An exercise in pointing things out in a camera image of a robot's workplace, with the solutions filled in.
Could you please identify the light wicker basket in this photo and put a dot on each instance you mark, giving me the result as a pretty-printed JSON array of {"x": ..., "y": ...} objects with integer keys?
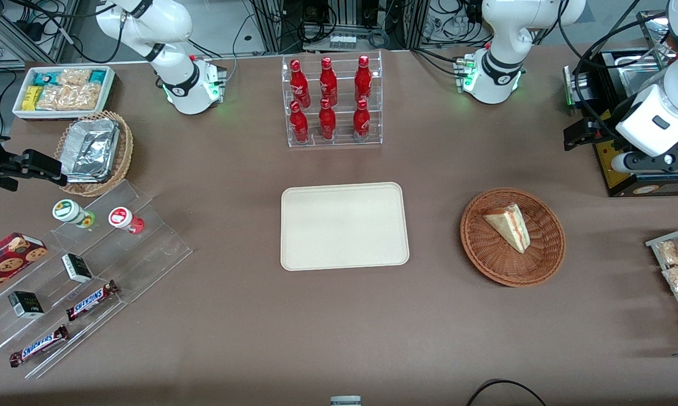
[{"x": 125, "y": 152}]

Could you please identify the red lid white cup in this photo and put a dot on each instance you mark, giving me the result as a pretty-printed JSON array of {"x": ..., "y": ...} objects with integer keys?
[{"x": 122, "y": 218}]

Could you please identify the Snickers chocolate bar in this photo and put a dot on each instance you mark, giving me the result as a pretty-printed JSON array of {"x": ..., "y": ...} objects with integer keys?
[
  {"x": 91, "y": 300},
  {"x": 39, "y": 345}
]

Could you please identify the clear bag of crackers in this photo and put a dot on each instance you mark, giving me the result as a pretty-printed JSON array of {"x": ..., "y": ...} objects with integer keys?
[
  {"x": 68, "y": 97},
  {"x": 74, "y": 76}
]

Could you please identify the clear acrylic stepped stand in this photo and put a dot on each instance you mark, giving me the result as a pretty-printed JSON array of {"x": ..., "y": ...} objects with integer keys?
[{"x": 147, "y": 248}]

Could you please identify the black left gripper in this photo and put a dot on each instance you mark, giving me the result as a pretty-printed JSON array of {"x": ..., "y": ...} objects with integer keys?
[{"x": 605, "y": 127}]

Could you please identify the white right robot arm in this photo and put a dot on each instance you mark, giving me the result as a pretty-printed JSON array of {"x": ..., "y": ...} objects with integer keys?
[{"x": 175, "y": 34}]

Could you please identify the beige plastic serving tray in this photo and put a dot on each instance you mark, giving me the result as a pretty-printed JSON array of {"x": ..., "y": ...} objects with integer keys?
[{"x": 344, "y": 225}]

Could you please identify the small black box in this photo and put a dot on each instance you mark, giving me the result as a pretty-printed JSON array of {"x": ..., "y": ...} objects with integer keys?
[
  {"x": 77, "y": 268},
  {"x": 26, "y": 305}
]

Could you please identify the red cola bottle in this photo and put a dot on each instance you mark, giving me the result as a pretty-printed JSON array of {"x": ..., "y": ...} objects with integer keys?
[
  {"x": 363, "y": 82},
  {"x": 299, "y": 125},
  {"x": 328, "y": 84},
  {"x": 327, "y": 123},
  {"x": 300, "y": 87},
  {"x": 361, "y": 121}
]

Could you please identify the triangular sandwich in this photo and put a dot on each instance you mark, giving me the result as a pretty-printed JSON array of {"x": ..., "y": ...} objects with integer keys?
[{"x": 510, "y": 225}]

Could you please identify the teal snack packet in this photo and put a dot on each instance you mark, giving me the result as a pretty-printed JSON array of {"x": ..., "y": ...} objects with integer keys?
[
  {"x": 97, "y": 76},
  {"x": 45, "y": 78}
]

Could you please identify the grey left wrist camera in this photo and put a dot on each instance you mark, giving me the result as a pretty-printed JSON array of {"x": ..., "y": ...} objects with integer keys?
[{"x": 648, "y": 161}]

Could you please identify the tray of packaged snacks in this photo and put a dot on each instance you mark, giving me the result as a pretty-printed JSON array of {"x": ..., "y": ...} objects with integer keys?
[{"x": 654, "y": 243}]

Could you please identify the brown round wicker basket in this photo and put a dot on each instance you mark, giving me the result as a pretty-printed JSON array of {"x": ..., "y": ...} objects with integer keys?
[{"x": 485, "y": 254}]

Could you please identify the white power strip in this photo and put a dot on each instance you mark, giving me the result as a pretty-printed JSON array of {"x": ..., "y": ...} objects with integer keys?
[{"x": 342, "y": 41}]

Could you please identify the green lid white cup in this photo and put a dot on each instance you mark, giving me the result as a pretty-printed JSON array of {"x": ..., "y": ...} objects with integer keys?
[{"x": 68, "y": 211}]

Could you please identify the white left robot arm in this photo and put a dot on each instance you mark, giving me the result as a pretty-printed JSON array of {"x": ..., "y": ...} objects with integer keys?
[{"x": 502, "y": 34}]

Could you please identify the steel warmer pan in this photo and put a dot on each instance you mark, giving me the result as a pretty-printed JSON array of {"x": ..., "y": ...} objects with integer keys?
[{"x": 637, "y": 73}]

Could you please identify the clear acrylic bottle rack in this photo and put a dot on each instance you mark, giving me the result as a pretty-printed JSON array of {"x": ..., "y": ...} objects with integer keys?
[{"x": 341, "y": 142}]

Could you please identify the small grey box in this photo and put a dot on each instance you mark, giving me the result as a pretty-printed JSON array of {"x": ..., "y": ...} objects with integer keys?
[{"x": 345, "y": 401}]

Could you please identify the white rectangular snack bin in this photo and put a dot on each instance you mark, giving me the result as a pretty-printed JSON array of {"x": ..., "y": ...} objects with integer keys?
[{"x": 109, "y": 93}]

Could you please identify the red cookie box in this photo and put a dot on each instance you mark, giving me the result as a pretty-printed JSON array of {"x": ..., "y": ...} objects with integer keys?
[{"x": 6, "y": 262}]

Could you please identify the silver foil container stack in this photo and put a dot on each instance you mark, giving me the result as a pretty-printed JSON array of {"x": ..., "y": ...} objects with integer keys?
[{"x": 89, "y": 149}]

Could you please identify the black food warmer appliance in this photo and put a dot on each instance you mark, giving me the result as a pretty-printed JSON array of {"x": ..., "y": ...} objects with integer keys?
[{"x": 643, "y": 186}]

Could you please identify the yellow snack packet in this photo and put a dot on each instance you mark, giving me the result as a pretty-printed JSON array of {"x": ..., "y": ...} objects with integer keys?
[{"x": 32, "y": 98}]

